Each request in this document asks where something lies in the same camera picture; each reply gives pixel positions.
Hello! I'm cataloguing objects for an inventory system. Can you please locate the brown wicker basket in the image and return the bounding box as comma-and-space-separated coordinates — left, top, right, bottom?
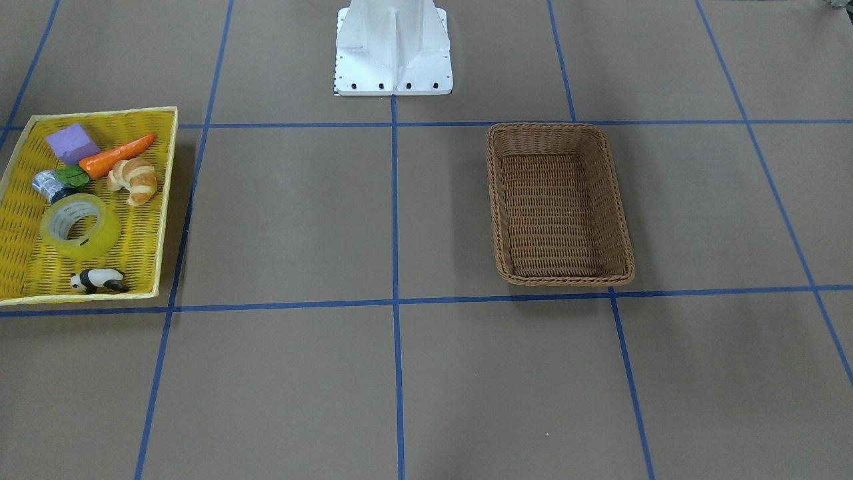
486, 123, 636, 287

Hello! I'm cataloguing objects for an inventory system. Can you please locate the toy croissant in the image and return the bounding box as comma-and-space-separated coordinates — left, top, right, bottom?
106, 156, 158, 207

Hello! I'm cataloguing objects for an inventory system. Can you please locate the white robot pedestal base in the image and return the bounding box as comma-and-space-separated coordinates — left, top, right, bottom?
333, 1, 454, 97

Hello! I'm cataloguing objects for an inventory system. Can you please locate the purple foam block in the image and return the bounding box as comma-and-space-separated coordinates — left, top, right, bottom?
45, 123, 101, 166

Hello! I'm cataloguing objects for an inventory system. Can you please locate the toy panda figure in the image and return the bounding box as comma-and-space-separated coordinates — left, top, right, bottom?
69, 268, 130, 295

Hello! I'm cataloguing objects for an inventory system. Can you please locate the yellow woven basket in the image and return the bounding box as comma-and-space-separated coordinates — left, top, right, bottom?
1, 106, 179, 306

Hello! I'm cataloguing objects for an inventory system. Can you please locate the yellow tape roll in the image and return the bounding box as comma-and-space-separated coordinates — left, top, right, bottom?
39, 193, 122, 261

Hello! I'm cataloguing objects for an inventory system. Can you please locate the orange toy carrot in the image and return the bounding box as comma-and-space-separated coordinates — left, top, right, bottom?
77, 133, 157, 179

